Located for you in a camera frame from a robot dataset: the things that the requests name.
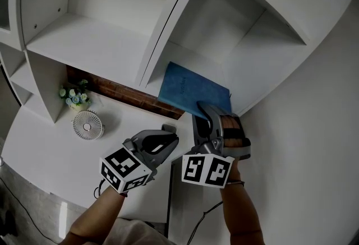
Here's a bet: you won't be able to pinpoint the person's right forearm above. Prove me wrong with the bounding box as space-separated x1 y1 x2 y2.
220 167 266 245

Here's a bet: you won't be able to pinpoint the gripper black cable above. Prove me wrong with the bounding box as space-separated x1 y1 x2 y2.
186 201 224 245
94 179 107 200

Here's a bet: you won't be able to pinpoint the ribbed glass cabinet door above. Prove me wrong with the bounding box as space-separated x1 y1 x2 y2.
0 0 27 53

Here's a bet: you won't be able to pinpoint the person's white shirt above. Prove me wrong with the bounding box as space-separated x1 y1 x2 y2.
111 217 169 245

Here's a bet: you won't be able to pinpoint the blue book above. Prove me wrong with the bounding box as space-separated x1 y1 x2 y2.
157 61 233 121

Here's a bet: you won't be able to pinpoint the person's left forearm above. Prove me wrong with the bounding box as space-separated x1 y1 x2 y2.
60 184 127 245

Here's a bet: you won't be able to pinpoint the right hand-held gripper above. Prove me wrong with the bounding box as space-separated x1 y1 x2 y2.
181 105 252 189

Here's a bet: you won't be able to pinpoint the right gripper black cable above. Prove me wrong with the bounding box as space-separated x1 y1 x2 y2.
186 201 224 245

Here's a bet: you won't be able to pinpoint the person's right hand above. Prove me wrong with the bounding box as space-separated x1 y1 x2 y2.
223 117 245 150

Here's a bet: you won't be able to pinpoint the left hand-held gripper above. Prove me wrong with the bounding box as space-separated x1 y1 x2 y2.
100 129 180 194

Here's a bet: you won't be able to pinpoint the small white desk fan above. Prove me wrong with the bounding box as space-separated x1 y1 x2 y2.
72 110 106 141

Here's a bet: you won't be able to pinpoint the potted blue white flowers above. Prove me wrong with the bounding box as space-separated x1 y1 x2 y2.
58 78 93 112

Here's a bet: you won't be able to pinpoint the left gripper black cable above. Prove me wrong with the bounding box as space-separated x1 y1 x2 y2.
94 179 107 200

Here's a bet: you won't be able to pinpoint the white wall shelf unit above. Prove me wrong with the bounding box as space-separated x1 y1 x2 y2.
0 0 359 224

